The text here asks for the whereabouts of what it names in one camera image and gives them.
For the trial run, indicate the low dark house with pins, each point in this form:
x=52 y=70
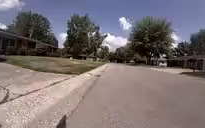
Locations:
x=10 y=40

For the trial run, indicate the cracked concrete driveway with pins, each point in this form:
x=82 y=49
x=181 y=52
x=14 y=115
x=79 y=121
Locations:
x=20 y=80

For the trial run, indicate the low building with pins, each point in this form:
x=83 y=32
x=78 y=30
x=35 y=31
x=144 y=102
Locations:
x=193 y=61

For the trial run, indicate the robot's own part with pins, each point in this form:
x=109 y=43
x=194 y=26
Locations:
x=62 y=123

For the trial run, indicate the large green tree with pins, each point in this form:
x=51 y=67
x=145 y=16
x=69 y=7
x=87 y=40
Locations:
x=201 y=41
x=151 y=36
x=33 y=26
x=80 y=35

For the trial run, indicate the pale concrete driveway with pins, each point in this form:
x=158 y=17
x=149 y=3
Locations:
x=171 y=70

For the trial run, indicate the row of bushes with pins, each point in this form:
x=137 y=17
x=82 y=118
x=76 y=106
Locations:
x=30 y=51

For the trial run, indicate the pale concrete kerb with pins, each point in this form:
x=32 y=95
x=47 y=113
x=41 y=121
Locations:
x=53 y=103

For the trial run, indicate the grass lawn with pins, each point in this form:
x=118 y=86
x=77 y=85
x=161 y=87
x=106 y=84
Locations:
x=53 y=63

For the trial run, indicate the grey asphalt road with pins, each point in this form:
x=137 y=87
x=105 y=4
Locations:
x=140 y=100

